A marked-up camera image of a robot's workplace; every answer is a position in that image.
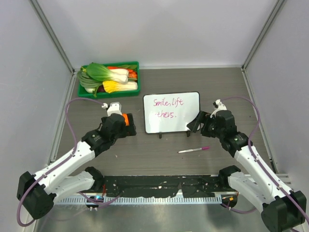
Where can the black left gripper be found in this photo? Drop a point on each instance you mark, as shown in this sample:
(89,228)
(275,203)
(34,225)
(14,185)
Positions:
(128,130)

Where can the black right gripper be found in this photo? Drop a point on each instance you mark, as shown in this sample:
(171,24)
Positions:
(203,117)

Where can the white marker with magenta cap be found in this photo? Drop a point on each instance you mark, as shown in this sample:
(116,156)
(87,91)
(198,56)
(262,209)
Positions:
(194,149)

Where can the small white whiteboard black frame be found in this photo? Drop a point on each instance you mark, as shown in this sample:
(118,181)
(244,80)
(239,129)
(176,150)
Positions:
(170,112)

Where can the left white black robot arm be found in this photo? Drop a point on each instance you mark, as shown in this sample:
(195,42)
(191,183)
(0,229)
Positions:
(38,192)

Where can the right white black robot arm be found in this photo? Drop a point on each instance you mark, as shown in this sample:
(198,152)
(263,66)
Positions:
(280,208)

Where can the orange mandarin fruit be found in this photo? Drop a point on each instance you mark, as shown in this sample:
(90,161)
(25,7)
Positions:
(126,119)

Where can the yellow white napa cabbage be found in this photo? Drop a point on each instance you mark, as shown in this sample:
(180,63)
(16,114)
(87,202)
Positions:
(113,86)

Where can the green plastic vegetable tray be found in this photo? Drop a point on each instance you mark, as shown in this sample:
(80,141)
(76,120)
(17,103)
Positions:
(101,94)

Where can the green long vegetable stalks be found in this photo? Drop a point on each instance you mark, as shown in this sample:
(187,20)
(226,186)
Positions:
(88,83)

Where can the green white bok choy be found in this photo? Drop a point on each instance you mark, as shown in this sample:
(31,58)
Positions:
(101,73)

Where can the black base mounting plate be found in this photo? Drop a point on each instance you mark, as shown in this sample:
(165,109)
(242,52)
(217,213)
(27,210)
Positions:
(162,186)

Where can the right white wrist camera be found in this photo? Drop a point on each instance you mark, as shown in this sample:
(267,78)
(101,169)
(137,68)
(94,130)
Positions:
(218,106)

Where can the white slotted cable duct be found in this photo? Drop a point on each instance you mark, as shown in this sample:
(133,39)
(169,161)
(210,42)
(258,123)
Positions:
(178,199)

